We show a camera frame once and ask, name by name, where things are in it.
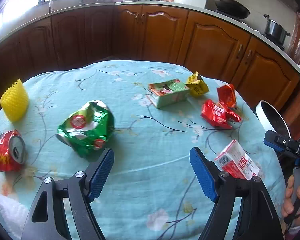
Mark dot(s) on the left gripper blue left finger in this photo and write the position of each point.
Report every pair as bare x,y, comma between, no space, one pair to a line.
47,219

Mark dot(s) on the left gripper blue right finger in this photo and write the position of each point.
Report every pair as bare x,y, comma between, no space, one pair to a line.
257,217

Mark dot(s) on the red white 1928 milk carton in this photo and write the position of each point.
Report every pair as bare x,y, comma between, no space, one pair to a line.
234,160

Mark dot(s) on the red orange snack wrapper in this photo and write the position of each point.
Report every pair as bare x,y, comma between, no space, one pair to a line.
219,114

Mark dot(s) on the yellow snack wrapper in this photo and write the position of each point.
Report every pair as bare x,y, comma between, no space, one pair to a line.
196,85

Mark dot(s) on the brown wooden kitchen cabinets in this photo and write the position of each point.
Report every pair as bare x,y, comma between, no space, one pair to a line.
211,44

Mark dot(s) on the black bin with white rim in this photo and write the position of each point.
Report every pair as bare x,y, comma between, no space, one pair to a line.
271,119

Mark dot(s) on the crushed red soda can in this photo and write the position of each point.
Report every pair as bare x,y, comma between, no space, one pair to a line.
12,151

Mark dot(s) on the light blue floral tablecloth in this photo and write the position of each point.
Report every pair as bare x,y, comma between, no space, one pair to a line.
152,191

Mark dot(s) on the green crumpled snack bag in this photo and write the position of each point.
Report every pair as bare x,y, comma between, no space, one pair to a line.
88,129

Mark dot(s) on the yellow honeycomb foam sleeve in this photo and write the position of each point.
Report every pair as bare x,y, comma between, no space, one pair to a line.
15,101

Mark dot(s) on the steel cooking pot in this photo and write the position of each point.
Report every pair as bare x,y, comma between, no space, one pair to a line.
275,31

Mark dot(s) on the green drink carton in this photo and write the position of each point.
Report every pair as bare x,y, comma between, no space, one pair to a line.
167,93

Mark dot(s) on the black wok pan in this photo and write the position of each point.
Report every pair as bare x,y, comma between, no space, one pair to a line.
232,8

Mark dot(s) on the chrome sink faucet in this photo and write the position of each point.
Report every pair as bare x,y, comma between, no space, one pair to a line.
48,1

